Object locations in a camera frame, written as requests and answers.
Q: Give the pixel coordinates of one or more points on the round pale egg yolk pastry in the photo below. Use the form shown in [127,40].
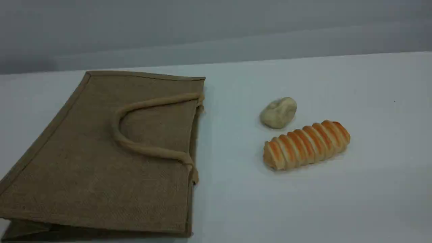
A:
[278,113]

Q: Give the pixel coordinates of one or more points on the brown jute tote bag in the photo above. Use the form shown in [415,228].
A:
[101,168]

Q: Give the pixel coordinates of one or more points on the long ridged bread loaf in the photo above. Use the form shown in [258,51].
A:
[305,145]

